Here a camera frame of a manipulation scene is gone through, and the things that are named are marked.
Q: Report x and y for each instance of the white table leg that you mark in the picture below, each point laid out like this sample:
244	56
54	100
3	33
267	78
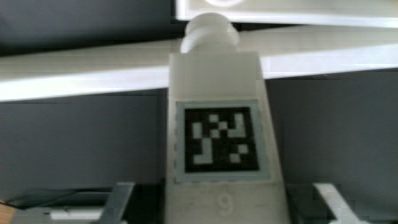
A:
225	185

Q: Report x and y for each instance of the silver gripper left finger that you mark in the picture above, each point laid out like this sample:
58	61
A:
134	205

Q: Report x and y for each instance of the white square tabletop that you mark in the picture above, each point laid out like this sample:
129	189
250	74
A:
362	13

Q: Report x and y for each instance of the white front fence wall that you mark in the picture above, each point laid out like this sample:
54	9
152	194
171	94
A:
90	76

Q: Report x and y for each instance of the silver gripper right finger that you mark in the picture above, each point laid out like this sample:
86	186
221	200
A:
319	206

